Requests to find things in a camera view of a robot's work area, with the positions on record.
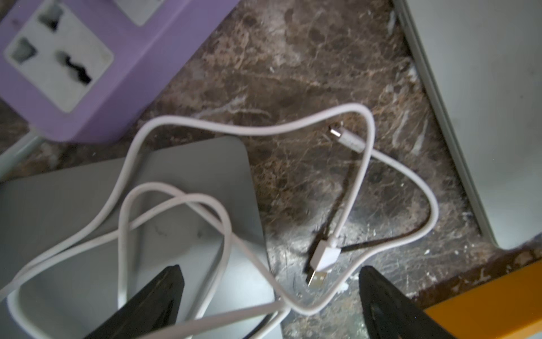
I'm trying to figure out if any silver apple laptop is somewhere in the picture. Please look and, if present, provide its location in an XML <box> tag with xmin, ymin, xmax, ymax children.
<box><xmin>394</xmin><ymin>1</ymin><xmax>541</xmax><ymax>249</ymax></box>

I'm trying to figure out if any purple power strip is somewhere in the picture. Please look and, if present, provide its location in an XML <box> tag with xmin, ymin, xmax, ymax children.
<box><xmin>1</xmin><ymin>1</ymin><xmax>236</xmax><ymax>144</ymax></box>

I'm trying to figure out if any orange power strip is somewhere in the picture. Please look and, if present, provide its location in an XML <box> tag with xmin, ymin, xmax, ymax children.
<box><xmin>425</xmin><ymin>261</ymin><xmax>541</xmax><ymax>338</ymax></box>

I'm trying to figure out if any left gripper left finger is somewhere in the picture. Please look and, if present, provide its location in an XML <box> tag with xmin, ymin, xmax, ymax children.
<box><xmin>87</xmin><ymin>265</ymin><xmax>185</xmax><ymax>338</ymax></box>

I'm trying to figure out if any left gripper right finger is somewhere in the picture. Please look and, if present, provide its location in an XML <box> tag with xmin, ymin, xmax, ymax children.
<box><xmin>359</xmin><ymin>266</ymin><xmax>453</xmax><ymax>339</ymax></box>

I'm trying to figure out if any dark grey laptop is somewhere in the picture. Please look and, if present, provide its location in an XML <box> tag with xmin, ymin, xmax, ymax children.
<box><xmin>1</xmin><ymin>136</ymin><xmax>275</xmax><ymax>338</ymax></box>

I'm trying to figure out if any white charger cable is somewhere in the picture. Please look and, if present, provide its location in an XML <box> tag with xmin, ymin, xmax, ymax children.
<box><xmin>0</xmin><ymin>102</ymin><xmax>440</xmax><ymax>339</ymax></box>

